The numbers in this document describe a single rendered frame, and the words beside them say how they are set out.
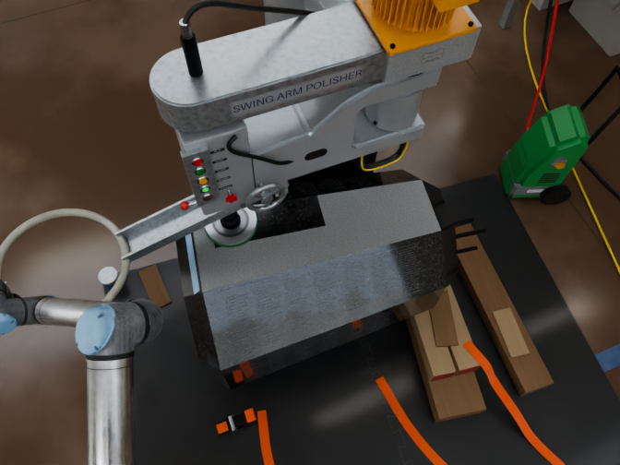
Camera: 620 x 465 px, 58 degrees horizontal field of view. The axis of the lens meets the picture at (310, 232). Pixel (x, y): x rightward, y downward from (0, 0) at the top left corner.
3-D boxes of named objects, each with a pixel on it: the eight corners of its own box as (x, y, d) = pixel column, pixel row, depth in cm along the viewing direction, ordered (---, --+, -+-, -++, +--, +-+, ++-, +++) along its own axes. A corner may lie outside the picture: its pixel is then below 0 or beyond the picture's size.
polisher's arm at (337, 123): (396, 116, 230) (417, 20, 186) (421, 160, 220) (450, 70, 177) (222, 171, 217) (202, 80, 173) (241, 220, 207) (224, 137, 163)
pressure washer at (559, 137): (550, 157, 356) (619, 54, 279) (564, 205, 340) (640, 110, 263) (494, 159, 355) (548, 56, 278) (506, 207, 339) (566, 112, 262)
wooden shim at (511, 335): (491, 312, 297) (492, 311, 295) (509, 308, 298) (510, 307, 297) (510, 358, 285) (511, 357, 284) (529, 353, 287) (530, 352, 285)
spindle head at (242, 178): (279, 145, 218) (274, 60, 178) (299, 190, 208) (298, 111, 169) (188, 172, 211) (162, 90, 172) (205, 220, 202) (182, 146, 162)
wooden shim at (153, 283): (138, 272, 314) (137, 271, 313) (156, 265, 317) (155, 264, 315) (154, 310, 304) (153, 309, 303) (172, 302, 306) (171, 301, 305)
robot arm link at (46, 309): (184, 298, 156) (45, 290, 194) (147, 302, 146) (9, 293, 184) (184, 339, 156) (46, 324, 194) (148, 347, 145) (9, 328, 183)
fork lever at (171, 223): (276, 153, 219) (271, 147, 215) (292, 193, 211) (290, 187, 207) (119, 230, 223) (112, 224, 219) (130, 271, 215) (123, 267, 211)
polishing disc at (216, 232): (220, 254, 224) (220, 253, 223) (195, 215, 232) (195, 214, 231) (267, 228, 230) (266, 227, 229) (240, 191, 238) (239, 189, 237)
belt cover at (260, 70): (432, 15, 190) (443, -29, 175) (468, 66, 179) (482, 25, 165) (152, 92, 173) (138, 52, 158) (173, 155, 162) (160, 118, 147)
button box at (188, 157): (218, 193, 192) (206, 142, 167) (220, 199, 191) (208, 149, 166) (196, 200, 190) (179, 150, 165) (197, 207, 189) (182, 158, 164)
